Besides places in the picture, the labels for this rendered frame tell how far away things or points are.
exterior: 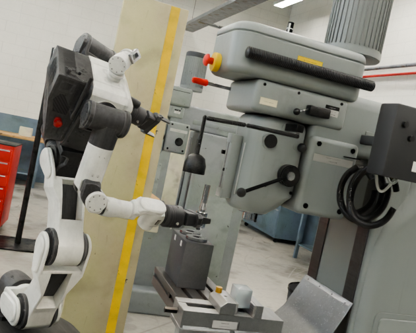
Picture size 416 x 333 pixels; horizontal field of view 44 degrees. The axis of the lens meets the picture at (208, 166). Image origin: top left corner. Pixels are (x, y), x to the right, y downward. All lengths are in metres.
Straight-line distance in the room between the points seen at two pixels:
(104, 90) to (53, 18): 8.87
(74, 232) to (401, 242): 1.18
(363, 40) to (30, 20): 9.24
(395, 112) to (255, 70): 0.42
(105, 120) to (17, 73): 8.89
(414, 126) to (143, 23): 2.19
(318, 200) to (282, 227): 7.38
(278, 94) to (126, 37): 1.88
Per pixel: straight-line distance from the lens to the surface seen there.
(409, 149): 1.59
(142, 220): 1.99
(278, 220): 9.05
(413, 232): 1.90
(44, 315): 2.26
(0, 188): 6.11
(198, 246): 2.08
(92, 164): 1.79
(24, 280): 2.44
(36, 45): 10.64
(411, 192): 1.89
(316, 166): 1.71
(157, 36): 3.42
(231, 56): 1.61
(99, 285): 3.53
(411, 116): 1.58
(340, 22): 1.86
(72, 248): 2.04
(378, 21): 1.87
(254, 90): 1.61
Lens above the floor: 1.52
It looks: 3 degrees down
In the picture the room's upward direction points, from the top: 12 degrees clockwise
